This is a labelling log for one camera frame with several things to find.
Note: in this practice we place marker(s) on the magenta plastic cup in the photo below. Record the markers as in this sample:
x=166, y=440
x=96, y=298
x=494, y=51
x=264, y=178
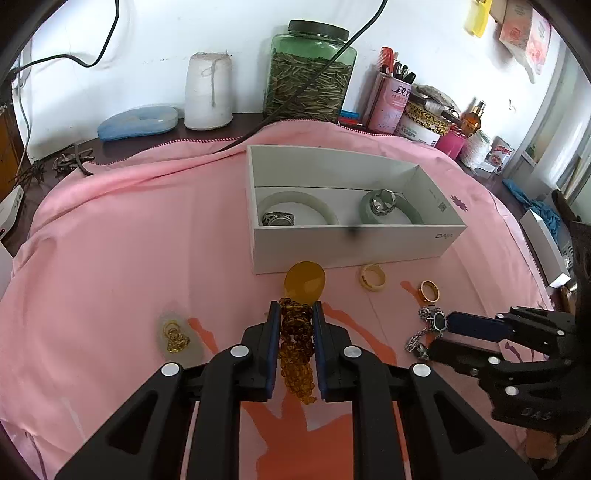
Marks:
x=450, y=145

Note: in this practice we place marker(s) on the small red white box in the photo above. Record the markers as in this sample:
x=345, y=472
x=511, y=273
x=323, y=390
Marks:
x=501, y=154

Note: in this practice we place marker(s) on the white router box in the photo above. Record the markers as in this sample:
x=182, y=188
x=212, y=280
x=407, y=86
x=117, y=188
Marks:
x=9, y=212

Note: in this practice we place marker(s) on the bundle of black pens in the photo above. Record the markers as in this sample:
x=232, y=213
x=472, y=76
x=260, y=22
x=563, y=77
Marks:
x=404, y=73

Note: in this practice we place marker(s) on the blue red flat box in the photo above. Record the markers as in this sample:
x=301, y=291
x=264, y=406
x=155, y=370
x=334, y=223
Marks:
x=348, y=115

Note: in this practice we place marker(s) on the amber oval disc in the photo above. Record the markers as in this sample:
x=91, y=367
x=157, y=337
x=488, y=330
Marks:
x=304, y=281

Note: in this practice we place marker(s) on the pink printed cloth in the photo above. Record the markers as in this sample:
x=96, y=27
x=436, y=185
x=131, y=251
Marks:
x=138, y=230

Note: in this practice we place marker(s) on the red comb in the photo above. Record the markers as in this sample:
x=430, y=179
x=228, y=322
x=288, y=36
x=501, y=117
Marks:
x=387, y=60

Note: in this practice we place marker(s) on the green jade bangle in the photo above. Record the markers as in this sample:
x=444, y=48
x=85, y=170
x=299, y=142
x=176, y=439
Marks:
x=411, y=212

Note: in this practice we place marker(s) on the yellow comb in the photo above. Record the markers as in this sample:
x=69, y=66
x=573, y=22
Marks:
x=478, y=18

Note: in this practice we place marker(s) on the amber pump bottle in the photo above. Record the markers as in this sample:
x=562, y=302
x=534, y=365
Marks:
x=472, y=122

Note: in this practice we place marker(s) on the pale jade bangle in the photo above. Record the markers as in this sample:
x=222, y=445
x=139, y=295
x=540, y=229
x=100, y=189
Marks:
x=295, y=198

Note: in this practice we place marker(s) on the white cardboard box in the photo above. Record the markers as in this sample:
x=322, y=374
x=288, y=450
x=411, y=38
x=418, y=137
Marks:
x=369, y=249

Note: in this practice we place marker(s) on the gold patterned white tin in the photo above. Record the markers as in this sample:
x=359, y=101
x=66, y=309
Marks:
x=418, y=134

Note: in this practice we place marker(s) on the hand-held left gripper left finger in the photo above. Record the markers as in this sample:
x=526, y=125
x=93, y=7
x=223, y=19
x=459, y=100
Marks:
x=270, y=364

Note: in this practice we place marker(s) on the pink cylindrical tin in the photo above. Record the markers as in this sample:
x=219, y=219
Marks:
x=388, y=108

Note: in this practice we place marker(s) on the grey plastic bag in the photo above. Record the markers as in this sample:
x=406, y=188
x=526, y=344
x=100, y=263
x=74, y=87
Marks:
x=434, y=94

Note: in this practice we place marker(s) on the framed jade pendant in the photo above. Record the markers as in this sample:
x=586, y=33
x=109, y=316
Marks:
x=178, y=339

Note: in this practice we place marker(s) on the white thread spool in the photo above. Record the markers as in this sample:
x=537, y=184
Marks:
x=205, y=97

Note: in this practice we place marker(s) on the flat white box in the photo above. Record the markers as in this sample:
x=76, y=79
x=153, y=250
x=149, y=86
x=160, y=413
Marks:
x=485, y=167

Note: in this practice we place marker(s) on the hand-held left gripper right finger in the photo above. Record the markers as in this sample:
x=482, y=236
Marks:
x=322, y=364

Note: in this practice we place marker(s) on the blue oval case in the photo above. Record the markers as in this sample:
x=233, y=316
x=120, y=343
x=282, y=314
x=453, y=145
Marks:
x=138, y=122

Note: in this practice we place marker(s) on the green glass jar of seeds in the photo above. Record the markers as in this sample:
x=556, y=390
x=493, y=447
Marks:
x=295, y=83

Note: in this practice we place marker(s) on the blue cloth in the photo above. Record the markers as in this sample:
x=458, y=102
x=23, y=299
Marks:
x=549, y=217

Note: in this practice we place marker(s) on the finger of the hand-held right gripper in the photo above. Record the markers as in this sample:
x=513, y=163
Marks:
x=475, y=325
x=457, y=353

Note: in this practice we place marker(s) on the pink hanging packet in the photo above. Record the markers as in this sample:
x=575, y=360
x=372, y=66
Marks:
x=531, y=37

